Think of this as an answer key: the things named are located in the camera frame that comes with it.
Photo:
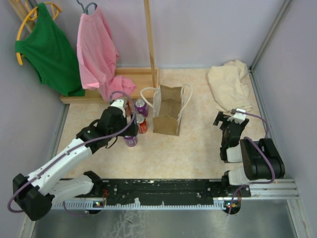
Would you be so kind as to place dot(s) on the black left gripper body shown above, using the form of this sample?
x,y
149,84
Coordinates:
x,y
131,132

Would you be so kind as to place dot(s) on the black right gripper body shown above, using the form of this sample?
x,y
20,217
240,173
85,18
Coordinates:
x,y
224,127

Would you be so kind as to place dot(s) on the red Coca-Cola can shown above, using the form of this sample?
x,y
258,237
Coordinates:
x,y
126,106
141,123

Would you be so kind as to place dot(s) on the purple Fanta can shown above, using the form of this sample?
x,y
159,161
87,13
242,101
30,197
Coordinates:
x,y
141,107
131,141

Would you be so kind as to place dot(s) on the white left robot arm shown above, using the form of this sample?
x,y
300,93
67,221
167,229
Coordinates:
x,y
37,192

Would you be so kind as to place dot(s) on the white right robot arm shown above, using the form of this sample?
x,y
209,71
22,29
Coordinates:
x,y
261,161

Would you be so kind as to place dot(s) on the cream folded cloth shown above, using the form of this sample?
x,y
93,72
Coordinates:
x,y
227,89

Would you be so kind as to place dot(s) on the wooden clothes rack base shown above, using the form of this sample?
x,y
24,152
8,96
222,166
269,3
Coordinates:
x,y
142,77

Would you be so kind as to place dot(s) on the pink t-shirt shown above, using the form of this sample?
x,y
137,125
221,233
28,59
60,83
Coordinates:
x,y
97,57

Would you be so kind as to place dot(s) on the green tank top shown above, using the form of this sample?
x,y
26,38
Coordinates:
x,y
45,46

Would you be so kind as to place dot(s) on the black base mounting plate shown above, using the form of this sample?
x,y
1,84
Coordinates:
x,y
162,191

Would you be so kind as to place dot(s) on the grey clothes hanger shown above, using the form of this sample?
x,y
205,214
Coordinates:
x,y
86,8

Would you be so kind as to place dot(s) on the yellow clothes hanger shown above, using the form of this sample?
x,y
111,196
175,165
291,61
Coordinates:
x,y
32,16

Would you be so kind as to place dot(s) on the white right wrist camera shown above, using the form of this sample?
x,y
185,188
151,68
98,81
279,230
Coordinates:
x,y
237,116

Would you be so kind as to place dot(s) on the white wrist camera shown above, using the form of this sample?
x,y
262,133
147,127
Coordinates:
x,y
237,116
120,103

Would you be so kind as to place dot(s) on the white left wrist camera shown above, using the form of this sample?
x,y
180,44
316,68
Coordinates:
x,y
120,103

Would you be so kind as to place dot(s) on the aluminium frame rail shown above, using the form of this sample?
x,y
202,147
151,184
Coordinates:
x,y
280,189

